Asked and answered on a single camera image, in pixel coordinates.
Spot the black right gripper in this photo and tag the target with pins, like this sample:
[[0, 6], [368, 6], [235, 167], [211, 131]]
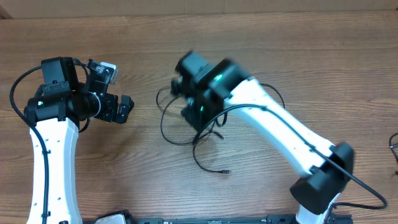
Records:
[[191, 113]]

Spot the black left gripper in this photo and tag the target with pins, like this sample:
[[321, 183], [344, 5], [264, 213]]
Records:
[[109, 106]]

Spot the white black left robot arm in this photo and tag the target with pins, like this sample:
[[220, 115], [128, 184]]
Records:
[[72, 92]]

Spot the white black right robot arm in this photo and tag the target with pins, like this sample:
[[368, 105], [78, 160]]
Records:
[[212, 90]]

